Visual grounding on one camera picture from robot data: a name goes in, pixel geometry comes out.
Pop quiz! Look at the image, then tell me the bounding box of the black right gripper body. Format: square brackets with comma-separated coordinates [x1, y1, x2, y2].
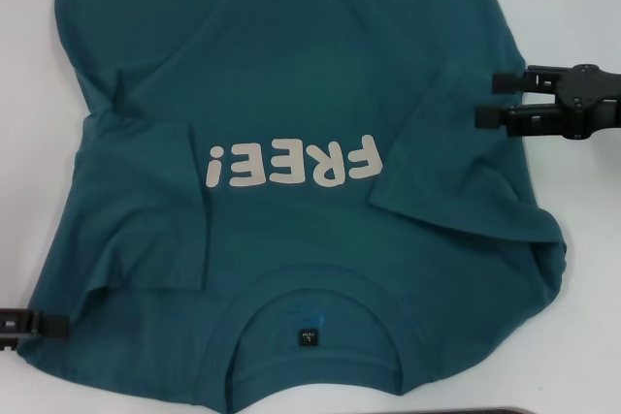
[555, 62, 621, 141]

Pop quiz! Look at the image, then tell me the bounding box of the teal FREE print T-shirt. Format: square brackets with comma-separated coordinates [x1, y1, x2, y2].
[14, 0, 570, 394]

